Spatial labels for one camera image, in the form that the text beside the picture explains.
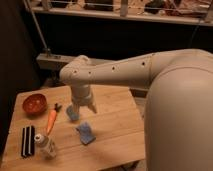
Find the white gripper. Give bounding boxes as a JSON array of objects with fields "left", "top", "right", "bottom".
[{"left": 71, "top": 85, "right": 97, "bottom": 119}]

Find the small blue object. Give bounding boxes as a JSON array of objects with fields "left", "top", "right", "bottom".
[{"left": 66, "top": 106, "right": 79, "bottom": 121}]

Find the red ceramic bowl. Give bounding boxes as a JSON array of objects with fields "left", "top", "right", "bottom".
[{"left": 22, "top": 93, "right": 47, "bottom": 115}]

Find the orange carrot-shaped pepper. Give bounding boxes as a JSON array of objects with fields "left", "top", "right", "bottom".
[{"left": 46, "top": 103, "right": 62, "bottom": 135}]

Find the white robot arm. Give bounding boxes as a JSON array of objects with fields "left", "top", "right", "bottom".
[{"left": 60, "top": 49, "right": 213, "bottom": 171}]

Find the metal tripod pole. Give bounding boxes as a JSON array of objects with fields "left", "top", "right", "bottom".
[{"left": 25, "top": 0, "right": 51, "bottom": 57}]

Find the cluttered background shelf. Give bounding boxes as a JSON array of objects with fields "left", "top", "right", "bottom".
[{"left": 23, "top": 0, "right": 213, "bottom": 27}]

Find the black striped eraser block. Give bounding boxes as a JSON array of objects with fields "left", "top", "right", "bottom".
[{"left": 21, "top": 126, "right": 35, "bottom": 158}]

